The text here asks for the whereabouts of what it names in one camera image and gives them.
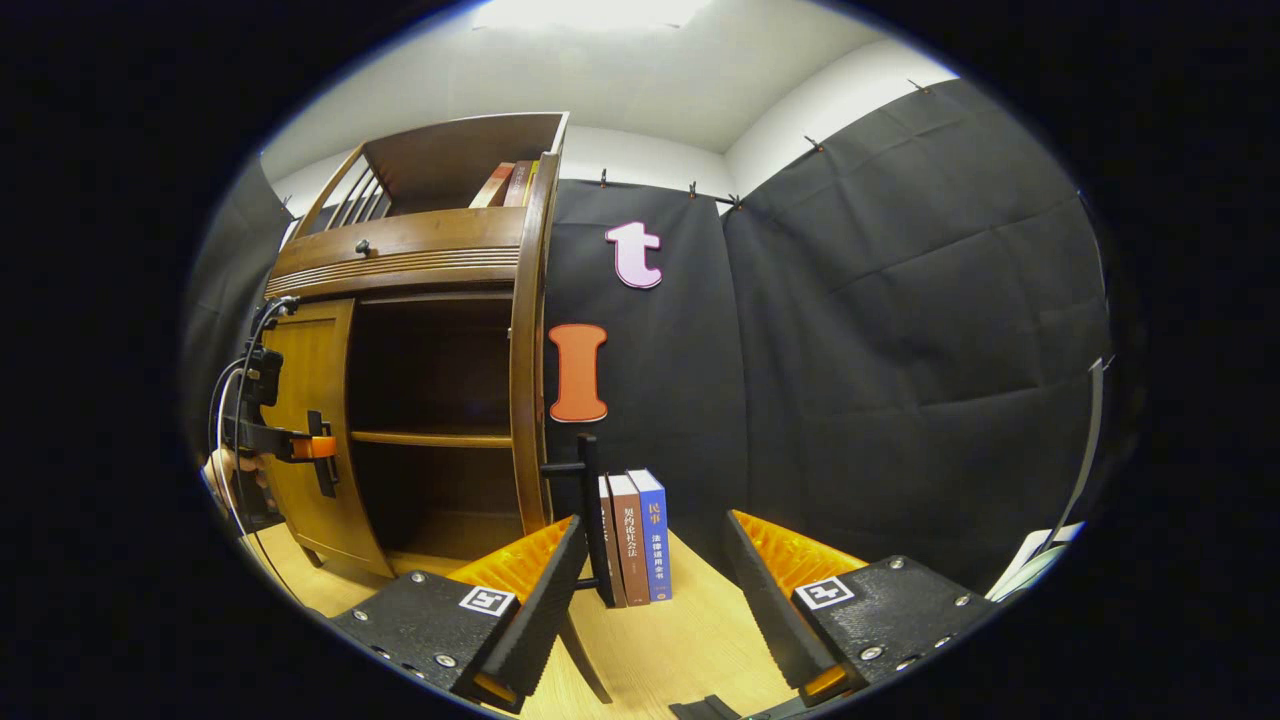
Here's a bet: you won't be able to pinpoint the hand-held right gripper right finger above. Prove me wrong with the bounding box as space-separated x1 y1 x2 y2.
722 509 1001 709

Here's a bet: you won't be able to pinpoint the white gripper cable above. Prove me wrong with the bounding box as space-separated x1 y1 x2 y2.
228 365 306 601

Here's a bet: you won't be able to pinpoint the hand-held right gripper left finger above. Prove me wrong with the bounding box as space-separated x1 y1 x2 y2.
328 514 591 713

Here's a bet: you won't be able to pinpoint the large ceiling light panel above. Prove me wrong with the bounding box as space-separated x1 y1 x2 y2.
470 0 716 33

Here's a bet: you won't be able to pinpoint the tan book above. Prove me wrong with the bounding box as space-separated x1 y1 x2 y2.
468 162 516 209

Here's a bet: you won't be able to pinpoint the blue book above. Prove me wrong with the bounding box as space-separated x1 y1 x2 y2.
628 468 673 603

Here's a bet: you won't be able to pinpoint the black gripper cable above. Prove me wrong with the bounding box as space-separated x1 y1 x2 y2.
208 294 301 461

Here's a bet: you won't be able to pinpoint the white paper sheets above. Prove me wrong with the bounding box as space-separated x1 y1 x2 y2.
985 520 1086 603

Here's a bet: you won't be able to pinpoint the thin brown book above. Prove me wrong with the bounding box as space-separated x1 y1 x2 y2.
598 476 628 609

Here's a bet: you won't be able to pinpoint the wooden double-door shoe cabinet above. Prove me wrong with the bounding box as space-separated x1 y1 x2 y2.
262 110 571 581

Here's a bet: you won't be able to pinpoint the black metal bookend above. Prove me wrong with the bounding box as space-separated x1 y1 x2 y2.
578 433 616 609

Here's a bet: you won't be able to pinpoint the wooden shoe cabinet door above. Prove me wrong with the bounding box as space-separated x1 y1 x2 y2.
262 298 393 579
508 150 563 536

